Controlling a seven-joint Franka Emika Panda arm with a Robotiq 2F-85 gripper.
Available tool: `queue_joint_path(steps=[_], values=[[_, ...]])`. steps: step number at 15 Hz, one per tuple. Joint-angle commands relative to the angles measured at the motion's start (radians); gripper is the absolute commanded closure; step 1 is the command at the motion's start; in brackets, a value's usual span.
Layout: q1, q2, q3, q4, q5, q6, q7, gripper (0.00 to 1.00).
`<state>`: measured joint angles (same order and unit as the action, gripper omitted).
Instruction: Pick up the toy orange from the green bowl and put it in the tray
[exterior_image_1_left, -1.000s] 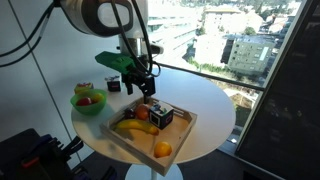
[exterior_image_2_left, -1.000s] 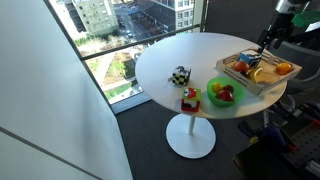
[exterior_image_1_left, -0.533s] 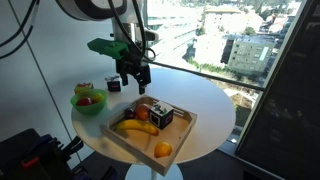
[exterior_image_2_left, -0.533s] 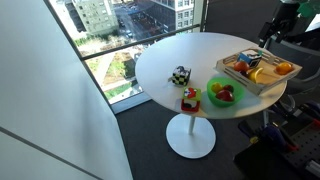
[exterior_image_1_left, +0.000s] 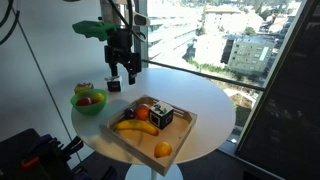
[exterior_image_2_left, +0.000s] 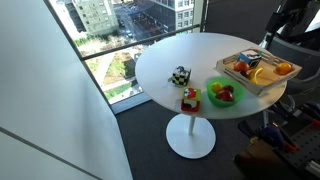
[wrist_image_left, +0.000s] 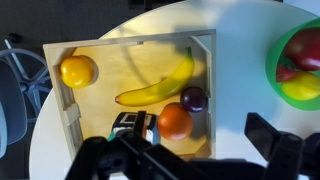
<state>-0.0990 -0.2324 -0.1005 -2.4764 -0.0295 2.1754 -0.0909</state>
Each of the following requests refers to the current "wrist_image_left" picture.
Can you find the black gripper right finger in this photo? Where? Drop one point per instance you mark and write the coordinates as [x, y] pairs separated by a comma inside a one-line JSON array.
[[261, 135]]

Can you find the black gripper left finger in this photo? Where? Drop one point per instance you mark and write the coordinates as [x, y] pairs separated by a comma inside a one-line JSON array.
[[140, 122]]

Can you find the deep orange toy fruit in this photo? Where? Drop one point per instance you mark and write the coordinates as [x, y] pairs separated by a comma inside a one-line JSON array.
[[175, 121]]

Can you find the yellow toy banana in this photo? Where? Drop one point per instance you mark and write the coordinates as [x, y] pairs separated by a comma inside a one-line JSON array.
[[163, 90]]

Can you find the light wooden tray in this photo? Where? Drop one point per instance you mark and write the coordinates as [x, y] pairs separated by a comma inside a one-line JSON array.
[[133, 70]]

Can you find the dark purple toy plum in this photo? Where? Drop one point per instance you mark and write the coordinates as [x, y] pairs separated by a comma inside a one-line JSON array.
[[194, 99]]

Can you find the yellow toy lemon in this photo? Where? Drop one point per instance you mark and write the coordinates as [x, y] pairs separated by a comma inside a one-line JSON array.
[[301, 87]]

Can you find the green plastic bowl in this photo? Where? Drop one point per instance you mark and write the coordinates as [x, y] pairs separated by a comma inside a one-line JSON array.
[[271, 66]]

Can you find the dark red toy apple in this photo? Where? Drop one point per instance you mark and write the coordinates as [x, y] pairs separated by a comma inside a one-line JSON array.
[[305, 48]]

